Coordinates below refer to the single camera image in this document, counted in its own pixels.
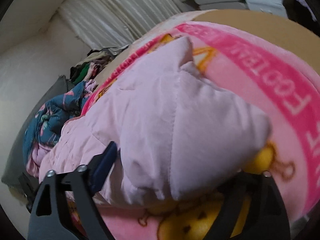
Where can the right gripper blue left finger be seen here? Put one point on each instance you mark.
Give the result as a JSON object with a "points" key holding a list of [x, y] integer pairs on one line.
{"points": [[50, 217]]}

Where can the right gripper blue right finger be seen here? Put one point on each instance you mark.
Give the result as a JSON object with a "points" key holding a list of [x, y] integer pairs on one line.
{"points": [[267, 217]]}

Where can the pink quilted jacket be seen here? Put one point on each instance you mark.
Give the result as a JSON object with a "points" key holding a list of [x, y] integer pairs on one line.
{"points": [[179, 135]]}

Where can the pile of folded clothes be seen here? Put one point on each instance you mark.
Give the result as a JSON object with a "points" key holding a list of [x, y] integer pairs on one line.
{"points": [[93, 64]]}

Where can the grey quilted headboard cushion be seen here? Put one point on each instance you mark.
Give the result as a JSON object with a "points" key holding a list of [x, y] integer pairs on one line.
{"points": [[22, 147]]}

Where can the blue flamingo comforter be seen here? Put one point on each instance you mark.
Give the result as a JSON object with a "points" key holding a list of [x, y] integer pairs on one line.
{"points": [[51, 118]]}

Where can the pink cartoon fleece blanket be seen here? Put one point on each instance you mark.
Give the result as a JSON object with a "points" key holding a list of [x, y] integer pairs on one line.
{"points": [[275, 80]]}

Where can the tan bed sheet mattress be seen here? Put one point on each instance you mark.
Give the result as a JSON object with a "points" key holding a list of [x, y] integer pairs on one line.
{"points": [[277, 30]]}

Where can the white striped curtain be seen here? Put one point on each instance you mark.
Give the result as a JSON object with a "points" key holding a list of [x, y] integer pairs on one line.
{"points": [[114, 23]]}

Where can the peach white knitted blanket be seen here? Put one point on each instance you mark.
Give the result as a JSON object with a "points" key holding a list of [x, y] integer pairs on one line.
{"points": [[172, 22]]}

